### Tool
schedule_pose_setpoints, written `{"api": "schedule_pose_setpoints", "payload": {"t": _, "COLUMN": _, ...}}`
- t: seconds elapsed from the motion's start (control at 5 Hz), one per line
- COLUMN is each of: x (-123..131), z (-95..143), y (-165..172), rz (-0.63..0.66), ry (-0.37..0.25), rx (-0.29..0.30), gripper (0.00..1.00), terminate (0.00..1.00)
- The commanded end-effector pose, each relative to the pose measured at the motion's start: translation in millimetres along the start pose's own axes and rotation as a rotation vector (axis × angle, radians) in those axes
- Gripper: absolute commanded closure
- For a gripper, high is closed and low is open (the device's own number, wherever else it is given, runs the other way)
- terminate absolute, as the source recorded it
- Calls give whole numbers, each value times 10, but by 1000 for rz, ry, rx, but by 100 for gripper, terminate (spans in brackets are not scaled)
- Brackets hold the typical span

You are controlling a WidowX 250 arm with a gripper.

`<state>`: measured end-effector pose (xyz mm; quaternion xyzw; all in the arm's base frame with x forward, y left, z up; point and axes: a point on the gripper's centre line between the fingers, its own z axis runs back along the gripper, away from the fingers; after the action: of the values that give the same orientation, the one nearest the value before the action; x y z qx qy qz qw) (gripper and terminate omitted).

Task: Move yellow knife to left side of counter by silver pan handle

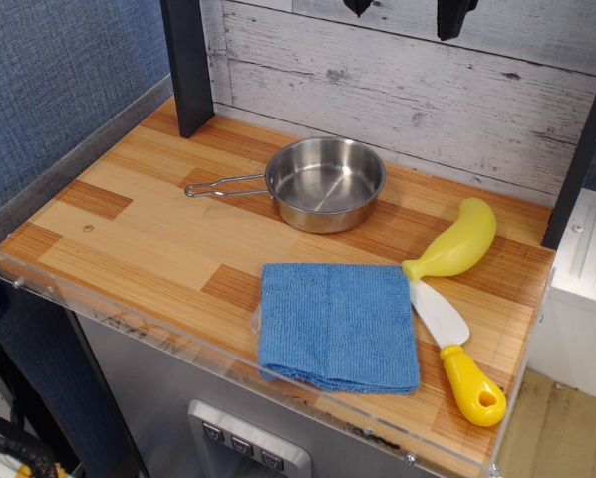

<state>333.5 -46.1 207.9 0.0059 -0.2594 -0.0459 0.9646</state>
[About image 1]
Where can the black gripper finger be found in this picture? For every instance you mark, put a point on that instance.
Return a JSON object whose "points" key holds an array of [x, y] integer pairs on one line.
{"points": [[359, 7], [451, 15]]}

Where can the white knife yellow handle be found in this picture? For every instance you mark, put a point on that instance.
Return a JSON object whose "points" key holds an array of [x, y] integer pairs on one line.
{"points": [[477, 397]]}

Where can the stainless steel pot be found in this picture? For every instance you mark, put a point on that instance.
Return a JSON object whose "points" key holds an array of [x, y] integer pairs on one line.
{"points": [[319, 185]]}

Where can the yellow plastic banana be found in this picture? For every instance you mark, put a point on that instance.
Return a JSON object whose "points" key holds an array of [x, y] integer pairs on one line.
{"points": [[459, 247]]}

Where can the blue folded cloth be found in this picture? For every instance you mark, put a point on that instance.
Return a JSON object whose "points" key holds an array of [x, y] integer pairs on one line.
{"points": [[339, 327]]}

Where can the white appliance at right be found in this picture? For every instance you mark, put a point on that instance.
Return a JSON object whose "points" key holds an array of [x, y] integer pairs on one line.
{"points": [[563, 344]]}

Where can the clear acrylic edge guard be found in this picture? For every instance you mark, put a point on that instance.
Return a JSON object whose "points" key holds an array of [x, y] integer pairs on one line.
{"points": [[169, 380]]}

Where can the silver button panel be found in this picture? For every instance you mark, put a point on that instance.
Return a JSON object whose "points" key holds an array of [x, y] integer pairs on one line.
{"points": [[245, 443]]}

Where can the yellow black object bottom left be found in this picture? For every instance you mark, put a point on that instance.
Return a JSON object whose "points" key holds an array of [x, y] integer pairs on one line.
{"points": [[23, 455]]}

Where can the black left post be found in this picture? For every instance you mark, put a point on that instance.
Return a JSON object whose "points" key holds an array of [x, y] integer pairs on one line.
{"points": [[188, 62]]}

